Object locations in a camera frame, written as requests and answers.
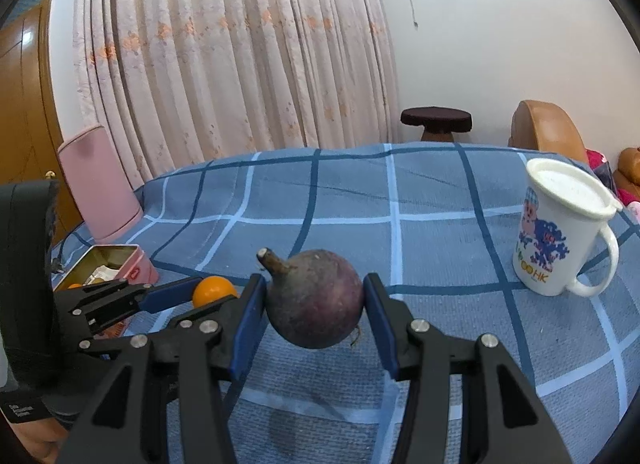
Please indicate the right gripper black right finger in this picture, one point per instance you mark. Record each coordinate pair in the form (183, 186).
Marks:
(502, 418)

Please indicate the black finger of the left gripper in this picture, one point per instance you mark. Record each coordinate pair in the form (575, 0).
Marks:
(93, 308)
(140, 323)

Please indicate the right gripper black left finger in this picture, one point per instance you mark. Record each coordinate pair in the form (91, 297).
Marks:
(199, 360)

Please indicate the small orange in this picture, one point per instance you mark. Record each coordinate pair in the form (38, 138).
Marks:
(211, 289)

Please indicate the purple round radish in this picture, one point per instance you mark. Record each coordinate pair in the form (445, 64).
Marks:
(315, 299)

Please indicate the person's left hand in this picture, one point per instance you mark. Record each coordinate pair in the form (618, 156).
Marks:
(42, 439)

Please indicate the printed paper leaflet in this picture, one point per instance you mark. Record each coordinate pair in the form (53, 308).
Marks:
(103, 273)

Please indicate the pink tin box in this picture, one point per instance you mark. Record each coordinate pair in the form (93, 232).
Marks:
(134, 264)

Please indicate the pink cylindrical appliance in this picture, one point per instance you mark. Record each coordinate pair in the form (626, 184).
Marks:
(98, 184)

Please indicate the brown wooden door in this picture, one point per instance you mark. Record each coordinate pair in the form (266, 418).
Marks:
(30, 133)

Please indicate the blue plaid tablecloth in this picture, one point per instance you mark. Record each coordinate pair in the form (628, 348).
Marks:
(438, 223)

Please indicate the white cartoon mug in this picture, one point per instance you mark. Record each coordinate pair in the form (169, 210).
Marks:
(565, 211)

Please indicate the pink floral curtain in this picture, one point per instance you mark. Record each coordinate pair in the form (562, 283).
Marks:
(179, 82)

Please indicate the brown leather sofa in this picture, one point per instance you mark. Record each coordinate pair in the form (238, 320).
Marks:
(627, 173)

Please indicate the pink floral cushion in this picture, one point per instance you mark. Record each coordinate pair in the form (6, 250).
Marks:
(602, 169)

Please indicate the brown leather armchair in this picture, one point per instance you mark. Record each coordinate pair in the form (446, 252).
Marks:
(546, 127)

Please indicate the dark round stool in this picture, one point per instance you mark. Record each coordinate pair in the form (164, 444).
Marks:
(440, 124)

